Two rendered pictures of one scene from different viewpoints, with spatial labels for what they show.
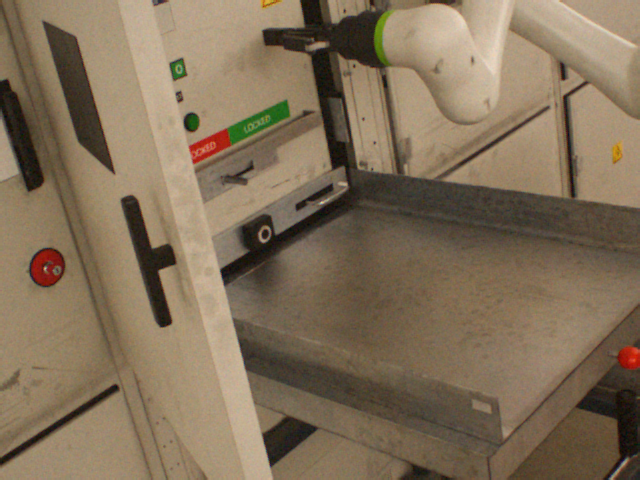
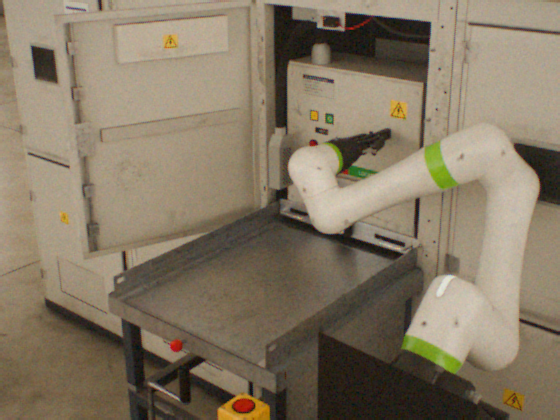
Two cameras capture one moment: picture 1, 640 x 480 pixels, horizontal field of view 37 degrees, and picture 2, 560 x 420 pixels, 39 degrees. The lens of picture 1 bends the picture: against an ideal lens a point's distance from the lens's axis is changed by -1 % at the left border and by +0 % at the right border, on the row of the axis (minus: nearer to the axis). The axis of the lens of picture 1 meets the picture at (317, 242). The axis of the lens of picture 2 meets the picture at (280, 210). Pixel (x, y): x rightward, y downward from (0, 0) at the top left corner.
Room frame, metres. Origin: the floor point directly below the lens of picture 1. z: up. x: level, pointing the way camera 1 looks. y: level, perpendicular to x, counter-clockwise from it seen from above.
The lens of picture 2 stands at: (1.19, -2.16, 1.92)
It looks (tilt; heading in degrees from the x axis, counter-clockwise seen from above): 23 degrees down; 83
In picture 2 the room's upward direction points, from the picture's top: 1 degrees counter-clockwise
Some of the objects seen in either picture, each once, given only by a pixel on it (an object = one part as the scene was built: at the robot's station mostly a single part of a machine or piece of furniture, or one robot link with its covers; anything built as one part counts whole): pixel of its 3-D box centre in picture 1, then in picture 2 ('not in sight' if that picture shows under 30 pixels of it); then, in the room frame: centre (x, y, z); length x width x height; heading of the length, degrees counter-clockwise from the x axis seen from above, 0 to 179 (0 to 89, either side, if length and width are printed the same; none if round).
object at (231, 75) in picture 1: (222, 103); (348, 150); (1.67, 0.12, 1.15); 0.48 x 0.01 x 0.48; 133
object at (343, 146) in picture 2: (378, 40); (335, 157); (1.58, -0.17, 1.23); 0.09 x 0.06 x 0.12; 133
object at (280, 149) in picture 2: not in sight; (281, 160); (1.48, 0.22, 1.09); 0.08 x 0.05 x 0.17; 43
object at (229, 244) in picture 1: (246, 230); (349, 224); (1.69, 0.13, 0.89); 0.54 x 0.05 x 0.06; 133
